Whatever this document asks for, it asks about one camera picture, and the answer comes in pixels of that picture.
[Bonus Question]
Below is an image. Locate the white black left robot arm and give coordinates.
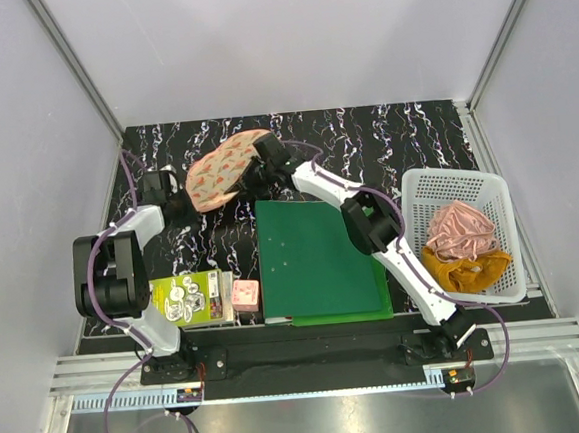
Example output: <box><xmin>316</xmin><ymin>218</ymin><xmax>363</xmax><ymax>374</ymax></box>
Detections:
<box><xmin>72</xmin><ymin>187</ymin><xmax>198</xmax><ymax>382</ymax></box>

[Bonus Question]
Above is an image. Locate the white slotted cable duct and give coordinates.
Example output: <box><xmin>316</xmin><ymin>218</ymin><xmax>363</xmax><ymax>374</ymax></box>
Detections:
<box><xmin>72</xmin><ymin>368</ymin><xmax>444</xmax><ymax>413</ymax></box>

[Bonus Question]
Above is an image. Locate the light green folder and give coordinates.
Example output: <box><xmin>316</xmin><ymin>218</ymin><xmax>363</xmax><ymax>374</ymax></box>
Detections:
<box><xmin>292</xmin><ymin>261</ymin><xmax>394</xmax><ymax>327</ymax></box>

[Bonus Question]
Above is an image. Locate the left aluminium frame post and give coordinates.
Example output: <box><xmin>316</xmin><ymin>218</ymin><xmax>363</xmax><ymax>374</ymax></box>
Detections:
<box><xmin>24</xmin><ymin>0</ymin><xmax>124</xmax><ymax>141</ymax></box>

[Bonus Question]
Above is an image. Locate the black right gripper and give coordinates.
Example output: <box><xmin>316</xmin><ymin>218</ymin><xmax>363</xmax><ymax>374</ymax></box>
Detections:
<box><xmin>224</xmin><ymin>156</ymin><xmax>277</xmax><ymax>201</ymax></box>

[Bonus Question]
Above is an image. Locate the right aluminium frame post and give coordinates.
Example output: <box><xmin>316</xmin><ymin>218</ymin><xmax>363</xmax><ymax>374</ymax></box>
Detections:
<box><xmin>458</xmin><ymin>0</ymin><xmax>563</xmax><ymax>113</ymax></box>

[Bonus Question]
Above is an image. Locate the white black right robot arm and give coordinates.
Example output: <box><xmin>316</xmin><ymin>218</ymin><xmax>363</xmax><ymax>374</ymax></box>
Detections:
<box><xmin>236</xmin><ymin>154</ymin><xmax>476</xmax><ymax>361</ymax></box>

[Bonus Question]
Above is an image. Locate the pink lace garment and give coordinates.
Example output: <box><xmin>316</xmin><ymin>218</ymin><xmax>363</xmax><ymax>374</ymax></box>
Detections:
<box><xmin>426</xmin><ymin>200</ymin><xmax>500</xmax><ymax>262</ymax></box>

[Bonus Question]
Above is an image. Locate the pink floral mesh laundry bag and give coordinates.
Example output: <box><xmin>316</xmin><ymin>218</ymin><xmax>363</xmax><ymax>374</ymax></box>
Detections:
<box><xmin>184</xmin><ymin>128</ymin><xmax>269</xmax><ymax>213</ymax></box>

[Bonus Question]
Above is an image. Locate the dark green ring binder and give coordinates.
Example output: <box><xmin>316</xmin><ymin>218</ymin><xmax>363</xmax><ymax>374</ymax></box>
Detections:
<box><xmin>255</xmin><ymin>200</ymin><xmax>381</xmax><ymax>326</ymax></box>

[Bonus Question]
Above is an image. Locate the white perforated plastic basket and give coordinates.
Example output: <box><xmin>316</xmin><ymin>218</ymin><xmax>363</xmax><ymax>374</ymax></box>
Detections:
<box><xmin>401</xmin><ymin>168</ymin><xmax>527</xmax><ymax>305</ymax></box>

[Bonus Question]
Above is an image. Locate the small pink box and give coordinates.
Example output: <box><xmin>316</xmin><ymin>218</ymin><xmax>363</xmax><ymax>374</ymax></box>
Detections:
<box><xmin>231</xmin><ymin>279</ymin><xmax>260</xmax><ymax>313</ymax></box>

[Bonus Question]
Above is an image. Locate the mustard yellow garment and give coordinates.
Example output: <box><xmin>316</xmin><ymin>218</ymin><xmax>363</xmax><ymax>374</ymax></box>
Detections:
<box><xmin>421</xmin><ymin>247</ymin><xmax>513</xmax><ymax>294</ymax></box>

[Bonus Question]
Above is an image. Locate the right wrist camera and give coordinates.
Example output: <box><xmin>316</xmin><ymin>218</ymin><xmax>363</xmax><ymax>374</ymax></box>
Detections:
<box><xmin>254</xmin><ymin>132</ymin><xmax>291</xmax><ymax>171</ymax></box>

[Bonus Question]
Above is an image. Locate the aluminium frame post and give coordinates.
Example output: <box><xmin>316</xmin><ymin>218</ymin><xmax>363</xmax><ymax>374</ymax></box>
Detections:
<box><xmin>458</xmin><ymin>0</ymin><xmax>563</xmax><ymax>113</ymax></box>
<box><xmin>24</xmin><ymin>0</ymin><xmax>124</xmax><ymax>141</ymax></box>

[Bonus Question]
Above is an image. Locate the aluminium rail crossbar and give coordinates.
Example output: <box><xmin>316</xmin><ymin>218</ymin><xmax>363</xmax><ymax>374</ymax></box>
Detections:
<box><xmin>49</xmin><ymin>318</ymin><xmax>579</xmax><ymax>395</ymax></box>

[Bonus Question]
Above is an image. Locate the lime green illustrated book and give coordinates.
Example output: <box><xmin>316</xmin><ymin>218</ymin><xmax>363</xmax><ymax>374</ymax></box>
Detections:
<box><xmin>149</xmin><ymin>269</ymin><xmax>235</xmax><ymax>330</ymax></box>

